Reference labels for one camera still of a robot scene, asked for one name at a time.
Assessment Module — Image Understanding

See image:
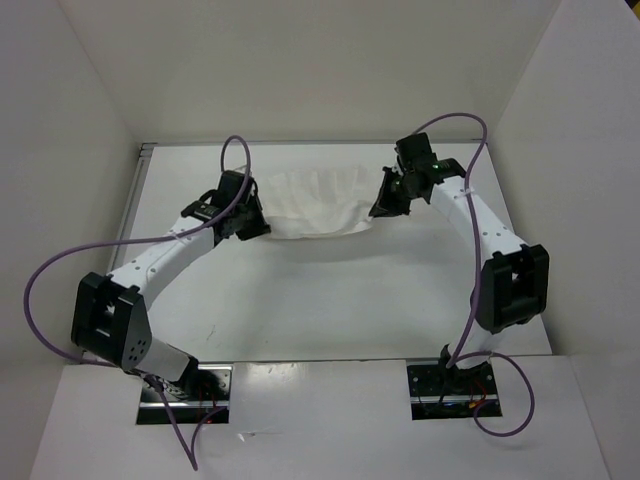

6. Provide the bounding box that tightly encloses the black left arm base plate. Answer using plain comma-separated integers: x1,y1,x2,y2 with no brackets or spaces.
136,364,233,426

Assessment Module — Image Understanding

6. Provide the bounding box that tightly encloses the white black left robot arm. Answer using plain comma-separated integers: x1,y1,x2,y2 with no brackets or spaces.
71,170,271,400

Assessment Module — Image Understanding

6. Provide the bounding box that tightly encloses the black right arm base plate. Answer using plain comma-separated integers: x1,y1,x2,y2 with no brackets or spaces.
406,362,502,421

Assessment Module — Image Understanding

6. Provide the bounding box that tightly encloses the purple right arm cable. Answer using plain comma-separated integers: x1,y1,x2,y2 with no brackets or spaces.
409,112,536,437

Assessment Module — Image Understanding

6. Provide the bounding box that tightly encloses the white fabric skirt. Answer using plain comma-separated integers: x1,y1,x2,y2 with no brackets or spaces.
257,166,381,240

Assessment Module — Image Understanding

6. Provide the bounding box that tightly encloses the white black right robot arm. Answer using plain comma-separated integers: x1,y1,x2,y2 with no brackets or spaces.
369,133,550,393

